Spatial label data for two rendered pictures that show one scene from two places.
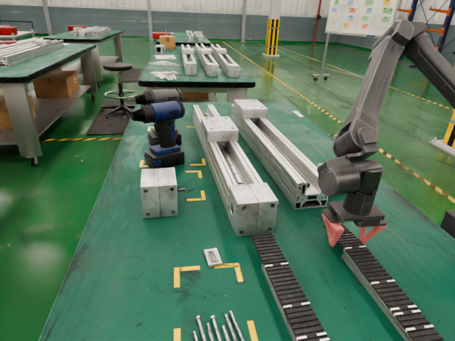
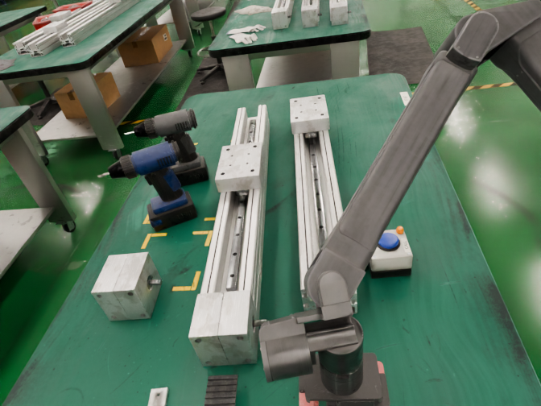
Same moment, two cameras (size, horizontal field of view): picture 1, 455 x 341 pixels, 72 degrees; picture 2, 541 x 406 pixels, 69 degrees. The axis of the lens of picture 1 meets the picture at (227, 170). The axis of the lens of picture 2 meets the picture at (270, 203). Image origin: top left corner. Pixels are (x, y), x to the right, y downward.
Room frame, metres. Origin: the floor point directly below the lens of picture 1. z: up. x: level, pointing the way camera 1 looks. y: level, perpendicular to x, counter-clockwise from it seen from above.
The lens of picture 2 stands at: (0.31, -0.34, 1.43)
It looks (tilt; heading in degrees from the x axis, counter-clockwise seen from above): 38 degrees down; 22
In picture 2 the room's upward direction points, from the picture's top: 11 degrees counter-clockwise
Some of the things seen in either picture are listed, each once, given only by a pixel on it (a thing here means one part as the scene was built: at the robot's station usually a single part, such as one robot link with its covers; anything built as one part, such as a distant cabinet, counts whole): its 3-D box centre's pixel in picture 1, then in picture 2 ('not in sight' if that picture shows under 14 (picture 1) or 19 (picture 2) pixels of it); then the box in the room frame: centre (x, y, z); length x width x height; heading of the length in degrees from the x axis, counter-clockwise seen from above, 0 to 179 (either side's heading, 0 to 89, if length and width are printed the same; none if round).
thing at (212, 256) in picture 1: (212, 257); (157, 403); (0.53, 0.02, 0.78); 0.05 x 0.03 x 0.01; 17
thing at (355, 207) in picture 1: (358, 201); (340, 368); (0.58, -0.29, 0.91); 0.10 x 0.07 x 0.07; 101
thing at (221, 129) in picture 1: (219, 132); (241, 170); (1.10, 0.04, 0.87); 0.16 x 0.11 x 0.07; 13
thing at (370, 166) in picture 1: (363, 176); (335, 344); (0.58, -0.28, 0.98); 0.07 x 0.06 x 0.07; 112
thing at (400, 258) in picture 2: not in sight; (383, 253); (0.90, -0.33, 0.81); 0.10 x 0.08 x 0.06; 103
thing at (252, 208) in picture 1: (256, 208); (233, 327); (0.67, -0.08, 0.83); 0.12 x 0.09 x 0.10; 103
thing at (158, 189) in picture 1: (164, 191); (134, 286); (0.73, 0.17, 0.83); 0.11 x 0.10 x 0.10; 103
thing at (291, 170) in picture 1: (266, 141); (315, 177); (1.14, -0.15, 0.82); 0.80 x 0.10 x 0.09; 13
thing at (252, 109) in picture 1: (249, 111); (309, 118); (1.39, -0.09, 0.87); 0.16 x 0.11 x 0.07; 13
